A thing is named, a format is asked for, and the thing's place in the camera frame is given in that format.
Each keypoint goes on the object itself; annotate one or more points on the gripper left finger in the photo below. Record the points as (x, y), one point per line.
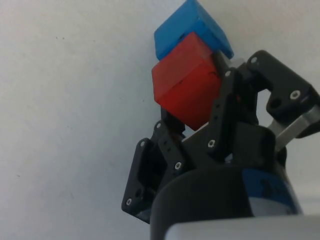
(150, 170)

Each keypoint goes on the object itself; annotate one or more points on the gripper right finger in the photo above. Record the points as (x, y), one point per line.
(282, 82)

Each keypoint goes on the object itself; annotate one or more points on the red cube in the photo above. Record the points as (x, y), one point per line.
(185, 87)

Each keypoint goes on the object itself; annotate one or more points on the blue cube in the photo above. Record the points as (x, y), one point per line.
(175, 32)

